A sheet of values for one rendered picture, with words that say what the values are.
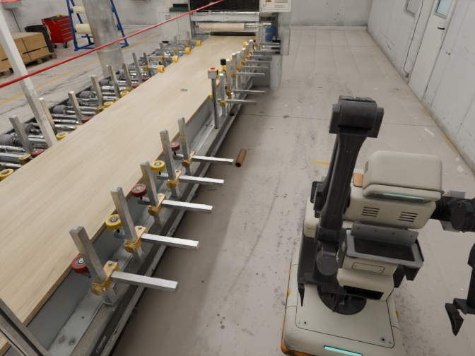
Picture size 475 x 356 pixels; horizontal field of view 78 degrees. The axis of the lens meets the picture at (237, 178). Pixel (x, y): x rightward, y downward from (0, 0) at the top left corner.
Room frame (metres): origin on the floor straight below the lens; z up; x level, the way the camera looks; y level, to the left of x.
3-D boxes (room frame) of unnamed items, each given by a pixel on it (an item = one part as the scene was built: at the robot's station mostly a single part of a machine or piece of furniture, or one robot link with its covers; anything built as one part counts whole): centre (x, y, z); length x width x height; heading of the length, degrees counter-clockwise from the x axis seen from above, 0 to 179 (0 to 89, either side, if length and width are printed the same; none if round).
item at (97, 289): (0.76, 0.57, 0.84); 0.14 x 0.06 x 0.05; 167
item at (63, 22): (9.88, 5.21, 0.41); 0.76 x 0.48 x 0.81; 174
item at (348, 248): (0.74, -0.53, 0.99); 0.28 x 0.16 x 0.22; 75
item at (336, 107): (0.63, -0.28, 1.41); 0.11 x 0.06 x 0.43; 75
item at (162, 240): (1.00, 0.41, 0.80); 0.43 x 0.03 x 0.04; 77
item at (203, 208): (1.24, 0.35, 0.81); 0.43 x 0.03 x 0.04; 77
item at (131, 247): (1.01, 0.51, 0.81); 0.14 x 0.06 x 0.05; 167
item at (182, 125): (1.71, 0.34, 0.89); 0.04 x 0.04 x 0.48; 77
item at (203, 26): (5.59, -0.02, 1.05); 1.43 x 0.12 x 0.12; 77
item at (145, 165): (1.23, 0.46, 0.88); 0.04 x 0.04 x 0.48; 77
